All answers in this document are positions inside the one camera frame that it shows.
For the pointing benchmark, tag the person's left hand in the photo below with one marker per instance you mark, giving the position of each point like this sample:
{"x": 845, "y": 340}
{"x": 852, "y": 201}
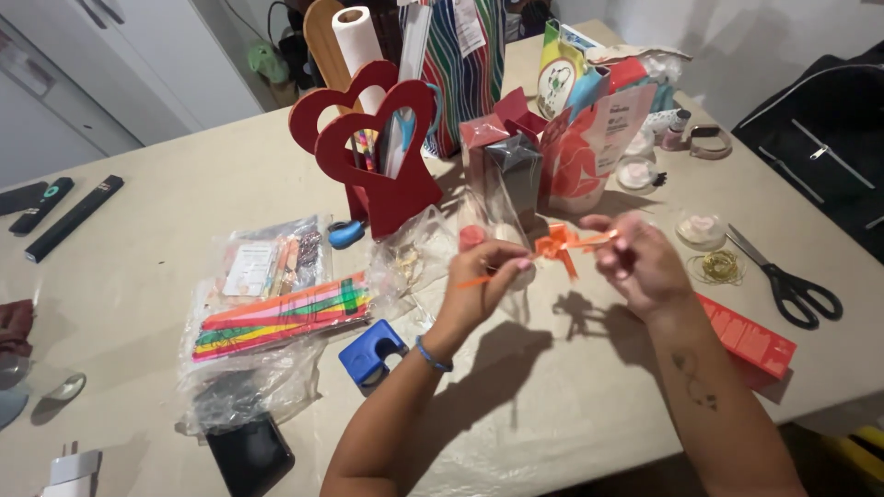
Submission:
{"x": 476, "y": 293}

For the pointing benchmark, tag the person's right hand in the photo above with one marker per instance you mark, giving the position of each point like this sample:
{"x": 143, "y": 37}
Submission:
{"x": 646, "y": 273}

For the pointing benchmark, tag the orange ribbon bow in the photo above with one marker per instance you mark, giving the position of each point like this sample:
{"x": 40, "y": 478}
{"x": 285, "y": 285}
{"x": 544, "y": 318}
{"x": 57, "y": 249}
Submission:
{"x": 559, "y": 245}

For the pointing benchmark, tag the clear round pot with heart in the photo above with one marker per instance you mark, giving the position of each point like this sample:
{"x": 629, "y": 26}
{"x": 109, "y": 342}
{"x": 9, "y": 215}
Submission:
{"x": 701, "y": 229}

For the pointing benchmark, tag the clear bag with gold trinkets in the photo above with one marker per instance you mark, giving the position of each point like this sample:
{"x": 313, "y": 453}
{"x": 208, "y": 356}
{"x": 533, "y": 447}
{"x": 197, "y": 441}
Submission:
{"x": 411, "y": 259}

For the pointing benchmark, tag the clear cellophane gift bag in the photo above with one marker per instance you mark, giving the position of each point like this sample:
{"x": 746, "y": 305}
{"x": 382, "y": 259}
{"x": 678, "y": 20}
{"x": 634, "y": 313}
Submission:
{"x": 494, "y": 214}

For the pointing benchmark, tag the long red box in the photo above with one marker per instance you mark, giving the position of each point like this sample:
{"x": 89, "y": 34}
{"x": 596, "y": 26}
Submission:
{"x": 749, "y": 338}

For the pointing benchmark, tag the dark grey carton box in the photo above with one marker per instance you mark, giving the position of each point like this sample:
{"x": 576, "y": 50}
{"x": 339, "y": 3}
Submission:
{"x": 516, "y": 176}

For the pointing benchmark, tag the large blue paper punch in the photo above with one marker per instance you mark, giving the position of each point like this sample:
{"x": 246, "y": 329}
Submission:
{"x": 366, "y": 355}

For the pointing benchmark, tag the red and white pouch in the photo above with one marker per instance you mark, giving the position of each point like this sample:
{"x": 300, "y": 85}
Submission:
{"x": 583, "y": 159}

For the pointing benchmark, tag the red heart-shaped wooden holder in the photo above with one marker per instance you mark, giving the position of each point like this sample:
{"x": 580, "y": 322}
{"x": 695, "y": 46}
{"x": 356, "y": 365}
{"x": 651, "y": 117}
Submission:
{"x": 387, "y": 186}

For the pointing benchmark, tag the small blue paper punch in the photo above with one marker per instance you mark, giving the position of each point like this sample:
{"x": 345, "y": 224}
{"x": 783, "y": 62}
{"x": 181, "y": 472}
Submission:
{"x": 345, "y": 235}

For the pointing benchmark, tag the pink nail polish bottle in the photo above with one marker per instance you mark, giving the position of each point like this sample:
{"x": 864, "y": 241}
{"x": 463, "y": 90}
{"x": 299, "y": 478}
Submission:
{"x": 675, "y": 131}

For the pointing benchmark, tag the pink smart watch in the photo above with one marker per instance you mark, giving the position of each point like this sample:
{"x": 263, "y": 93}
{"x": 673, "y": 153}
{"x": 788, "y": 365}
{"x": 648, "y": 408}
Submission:
{"x": 710, "y": 141}

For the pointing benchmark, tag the open red gift box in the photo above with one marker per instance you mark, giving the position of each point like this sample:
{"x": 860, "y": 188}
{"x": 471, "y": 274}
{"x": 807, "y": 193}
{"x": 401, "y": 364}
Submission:
{"x": 497, "y": 121}

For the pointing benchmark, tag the bundle of coloured pencils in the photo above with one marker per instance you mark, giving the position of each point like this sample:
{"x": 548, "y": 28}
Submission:
{"x": 366, "y": 148}

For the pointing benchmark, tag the packet of colourful paper strips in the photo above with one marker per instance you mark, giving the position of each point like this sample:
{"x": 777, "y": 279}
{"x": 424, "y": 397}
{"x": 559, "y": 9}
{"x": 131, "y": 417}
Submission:
{"x": 283, "y": 317}

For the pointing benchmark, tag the black zipped bag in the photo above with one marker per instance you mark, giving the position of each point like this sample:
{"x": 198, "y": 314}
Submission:
{"x": 822, "y": 145}

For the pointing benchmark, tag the striped gift bag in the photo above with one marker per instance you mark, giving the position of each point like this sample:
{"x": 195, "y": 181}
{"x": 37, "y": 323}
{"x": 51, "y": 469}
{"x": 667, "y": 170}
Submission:
{"x": 466, "y": 76}

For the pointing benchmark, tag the colourful paper gift bag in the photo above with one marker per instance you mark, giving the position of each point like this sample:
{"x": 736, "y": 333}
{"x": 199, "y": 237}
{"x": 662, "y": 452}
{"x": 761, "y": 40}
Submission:
{"x": 563, "y": 69}

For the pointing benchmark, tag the white rolled paper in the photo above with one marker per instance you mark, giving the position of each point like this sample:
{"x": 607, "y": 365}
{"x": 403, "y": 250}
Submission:
{"x": 411, "y": 69}

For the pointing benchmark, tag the crumpled clear plastic bag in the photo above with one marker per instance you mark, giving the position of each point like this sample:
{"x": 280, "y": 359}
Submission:
{"x": 242, "y": 386}

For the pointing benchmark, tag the yellow object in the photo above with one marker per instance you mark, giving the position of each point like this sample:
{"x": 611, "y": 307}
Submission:
{"x": 860, "y": 449}

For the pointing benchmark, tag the black phone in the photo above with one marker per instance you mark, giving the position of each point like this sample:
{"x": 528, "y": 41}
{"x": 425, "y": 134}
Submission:
{"x": 250, "y": 457}

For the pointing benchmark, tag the white paper towel roll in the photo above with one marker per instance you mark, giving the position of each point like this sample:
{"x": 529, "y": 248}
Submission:
{"x": 356, "y": 41}

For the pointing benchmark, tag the wooden board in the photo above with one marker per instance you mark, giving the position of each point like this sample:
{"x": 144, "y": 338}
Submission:
{"x": 323, "y": 41}

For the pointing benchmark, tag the green plastic object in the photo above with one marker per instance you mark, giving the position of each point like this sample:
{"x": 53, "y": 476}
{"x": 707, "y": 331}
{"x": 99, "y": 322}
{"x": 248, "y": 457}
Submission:
{"x": 268, "y": 62}

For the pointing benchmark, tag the long black remote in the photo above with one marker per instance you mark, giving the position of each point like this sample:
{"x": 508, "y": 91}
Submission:
{"x": 74, "y": 217}

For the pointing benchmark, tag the metal spoon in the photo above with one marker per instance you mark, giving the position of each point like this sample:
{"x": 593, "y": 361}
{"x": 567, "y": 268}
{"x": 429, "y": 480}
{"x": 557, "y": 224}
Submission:
{"x": 63, "y": 388}

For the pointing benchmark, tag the white charger plug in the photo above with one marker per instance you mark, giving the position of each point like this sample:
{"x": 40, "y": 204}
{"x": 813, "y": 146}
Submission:
{"x": 72, "y": 473}

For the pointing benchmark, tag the black remote with round button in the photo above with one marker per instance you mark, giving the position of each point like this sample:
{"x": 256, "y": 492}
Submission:
{"x": 43, "y": 204}

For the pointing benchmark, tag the short black remote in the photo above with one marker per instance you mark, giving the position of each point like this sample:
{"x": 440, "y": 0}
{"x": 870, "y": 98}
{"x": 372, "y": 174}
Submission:
{"x": 19, "y": 198}

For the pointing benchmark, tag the clear glass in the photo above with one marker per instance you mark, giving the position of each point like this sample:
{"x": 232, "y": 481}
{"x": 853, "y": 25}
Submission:
{"x": 10, "y": 393}

